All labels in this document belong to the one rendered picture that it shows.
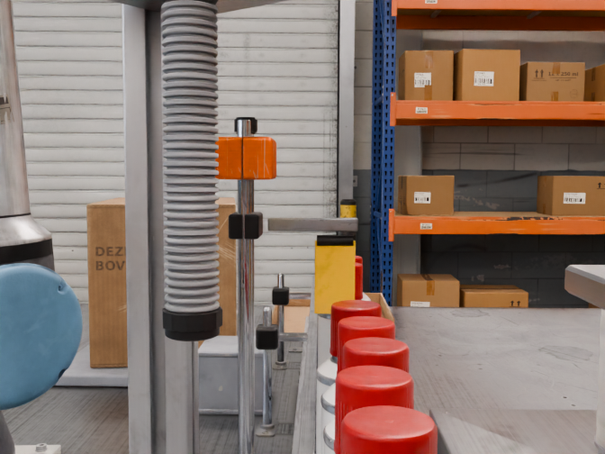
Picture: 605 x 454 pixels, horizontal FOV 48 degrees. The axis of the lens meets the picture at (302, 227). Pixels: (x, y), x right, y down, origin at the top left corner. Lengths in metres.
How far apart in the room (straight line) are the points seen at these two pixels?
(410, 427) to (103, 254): 0.94
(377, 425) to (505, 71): 4.23
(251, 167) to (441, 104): 3.78
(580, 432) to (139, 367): 0.52
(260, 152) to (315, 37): 4.46
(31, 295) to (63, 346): 0.05
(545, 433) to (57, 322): 0.54
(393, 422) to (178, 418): 0.30
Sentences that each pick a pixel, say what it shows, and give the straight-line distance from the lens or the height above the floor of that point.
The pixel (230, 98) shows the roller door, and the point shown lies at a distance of 4.86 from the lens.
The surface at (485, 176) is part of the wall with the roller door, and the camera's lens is 5.15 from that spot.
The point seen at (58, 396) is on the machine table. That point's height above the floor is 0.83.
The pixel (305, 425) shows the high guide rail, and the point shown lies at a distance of 0.58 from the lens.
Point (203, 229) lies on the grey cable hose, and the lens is 0.38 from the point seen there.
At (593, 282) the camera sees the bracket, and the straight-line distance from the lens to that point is 0.19.
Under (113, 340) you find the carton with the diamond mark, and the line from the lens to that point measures 1.16.
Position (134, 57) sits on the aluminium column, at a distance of 0.51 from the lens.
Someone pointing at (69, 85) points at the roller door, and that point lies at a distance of 5.09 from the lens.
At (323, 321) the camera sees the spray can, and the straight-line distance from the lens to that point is 0.63.
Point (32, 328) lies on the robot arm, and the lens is 0.57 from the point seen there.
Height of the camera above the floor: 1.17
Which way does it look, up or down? 4 degrees down
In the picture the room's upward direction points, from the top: straight up
